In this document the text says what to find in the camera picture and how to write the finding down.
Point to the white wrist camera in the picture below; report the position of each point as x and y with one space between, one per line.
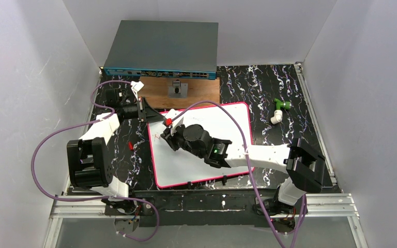
173 119
136 87

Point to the pink framed whiteboard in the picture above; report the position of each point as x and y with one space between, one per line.
173 168

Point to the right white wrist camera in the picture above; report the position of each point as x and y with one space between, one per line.
173 119

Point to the white pipe elbow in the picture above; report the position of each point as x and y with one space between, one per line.
277 117

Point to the aluminium frame rail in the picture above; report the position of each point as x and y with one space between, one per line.
299 71

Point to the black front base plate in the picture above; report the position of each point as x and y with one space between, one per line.
201 207

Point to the brown wooden board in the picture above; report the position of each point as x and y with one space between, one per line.
155 91

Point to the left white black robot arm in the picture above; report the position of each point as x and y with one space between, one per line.
89 163

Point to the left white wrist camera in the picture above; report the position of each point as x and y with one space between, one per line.
136 87

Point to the small grey metal bracket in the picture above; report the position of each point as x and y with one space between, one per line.
178 89

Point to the red marker cap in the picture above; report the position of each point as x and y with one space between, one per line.
131 146

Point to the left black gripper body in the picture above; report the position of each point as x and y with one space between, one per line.
141 109

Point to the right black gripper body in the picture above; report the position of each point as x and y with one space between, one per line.
170 137

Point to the grey blue network switch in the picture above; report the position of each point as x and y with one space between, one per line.
172 49

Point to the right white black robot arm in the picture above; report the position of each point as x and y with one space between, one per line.
304 165

